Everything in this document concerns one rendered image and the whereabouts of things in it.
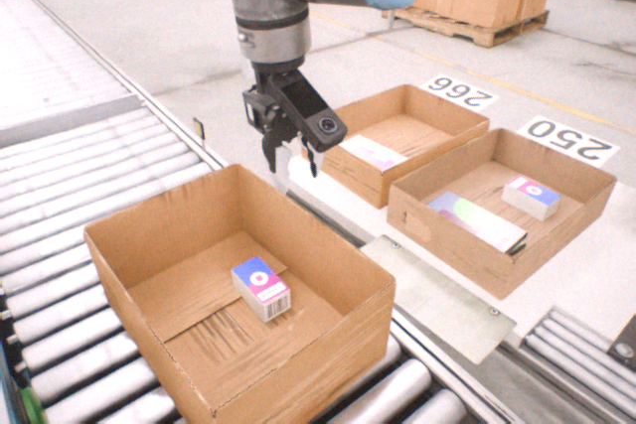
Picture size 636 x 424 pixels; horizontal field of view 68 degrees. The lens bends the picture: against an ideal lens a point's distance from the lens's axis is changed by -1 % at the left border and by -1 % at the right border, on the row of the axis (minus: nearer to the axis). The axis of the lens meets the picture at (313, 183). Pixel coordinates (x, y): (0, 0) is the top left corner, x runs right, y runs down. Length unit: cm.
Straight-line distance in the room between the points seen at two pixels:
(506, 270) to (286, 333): 38
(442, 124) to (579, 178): 38
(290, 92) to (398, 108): 83
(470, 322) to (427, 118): 69
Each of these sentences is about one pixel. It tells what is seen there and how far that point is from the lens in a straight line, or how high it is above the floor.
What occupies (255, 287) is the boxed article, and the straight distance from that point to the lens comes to 81.
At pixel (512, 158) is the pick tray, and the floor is 79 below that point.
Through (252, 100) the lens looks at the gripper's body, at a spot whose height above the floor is 111.
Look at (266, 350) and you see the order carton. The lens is 78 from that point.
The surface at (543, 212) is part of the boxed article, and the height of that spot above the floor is 78.
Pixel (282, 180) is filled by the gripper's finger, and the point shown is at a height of 100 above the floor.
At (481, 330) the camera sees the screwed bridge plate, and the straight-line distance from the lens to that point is 86.
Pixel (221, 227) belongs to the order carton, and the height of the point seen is 79.
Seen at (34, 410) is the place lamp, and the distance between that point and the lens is 72.
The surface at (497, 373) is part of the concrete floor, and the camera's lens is 177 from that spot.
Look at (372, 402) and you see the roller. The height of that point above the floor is 75.
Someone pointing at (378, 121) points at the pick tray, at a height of 76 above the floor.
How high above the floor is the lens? 140
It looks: 35 degrees down
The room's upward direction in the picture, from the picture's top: straight up
